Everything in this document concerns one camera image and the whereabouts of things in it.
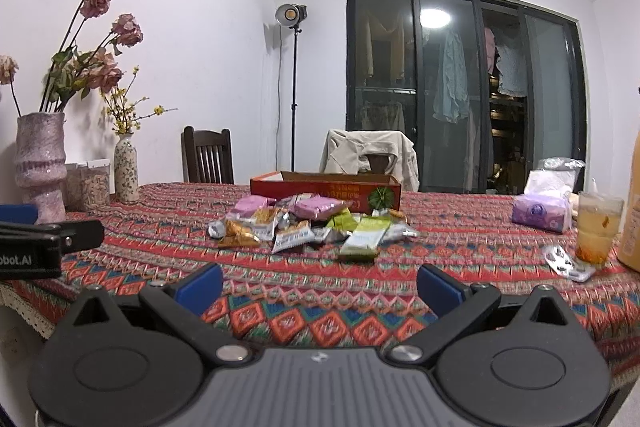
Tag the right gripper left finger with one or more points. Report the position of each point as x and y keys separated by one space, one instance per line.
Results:
x=179 y=307

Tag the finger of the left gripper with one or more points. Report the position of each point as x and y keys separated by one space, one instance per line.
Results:
x=22 y=214

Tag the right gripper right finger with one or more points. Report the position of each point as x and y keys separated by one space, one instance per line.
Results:
x=460 y=310

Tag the orange cracker packet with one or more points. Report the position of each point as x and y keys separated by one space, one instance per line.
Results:
x=238 y=235

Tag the pink snack packet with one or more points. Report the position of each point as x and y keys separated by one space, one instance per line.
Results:
x=319 y=208
x=246 y=206

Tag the white green snack packet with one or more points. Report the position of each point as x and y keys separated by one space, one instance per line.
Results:
x=362 y=244

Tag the silver white snack packet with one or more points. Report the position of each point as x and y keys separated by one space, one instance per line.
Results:
x=291 y=238

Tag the green snack bar packet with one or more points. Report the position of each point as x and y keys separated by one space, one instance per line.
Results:
x=343 y=222

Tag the clear jar with snacks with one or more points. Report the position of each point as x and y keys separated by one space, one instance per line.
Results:
x=87 y=185

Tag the tall pink textured vase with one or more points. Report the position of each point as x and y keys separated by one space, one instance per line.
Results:
x=39 y=162

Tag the patterned red tablecloth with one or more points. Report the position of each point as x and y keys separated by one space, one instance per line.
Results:
x=308 y=297

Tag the floral white slim vase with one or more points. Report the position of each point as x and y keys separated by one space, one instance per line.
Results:
x=126 y=170

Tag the blister pill pack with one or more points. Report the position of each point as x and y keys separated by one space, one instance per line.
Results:
x=566 y=266

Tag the purple tissue pack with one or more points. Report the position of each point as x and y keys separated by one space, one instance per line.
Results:
x=545 y=203

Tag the yellow flower twigs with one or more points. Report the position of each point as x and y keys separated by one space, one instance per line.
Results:
x=122 y=113

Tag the dark wooden chair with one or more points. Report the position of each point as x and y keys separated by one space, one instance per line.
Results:
x=208 y=156

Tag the pink dried roses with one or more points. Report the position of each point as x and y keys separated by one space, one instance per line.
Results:
x=73 y=71

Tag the red cardboard snack box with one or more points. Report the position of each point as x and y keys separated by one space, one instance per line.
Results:
x=366 y=191

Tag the glass cup with drink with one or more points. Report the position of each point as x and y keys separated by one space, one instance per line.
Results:
x=598 y=223

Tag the clear plastic bag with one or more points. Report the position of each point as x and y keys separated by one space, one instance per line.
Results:
x=562 y=164

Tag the orange bottle at edge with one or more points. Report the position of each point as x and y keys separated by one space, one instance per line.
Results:
x=629 y=251

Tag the beige jacket on chair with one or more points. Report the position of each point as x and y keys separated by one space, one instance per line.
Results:
x=386 y=152

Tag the black framed glass door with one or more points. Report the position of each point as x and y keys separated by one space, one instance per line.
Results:
x=484 y=89

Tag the studio light on stand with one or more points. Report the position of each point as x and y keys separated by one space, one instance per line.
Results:
x=290 y=16

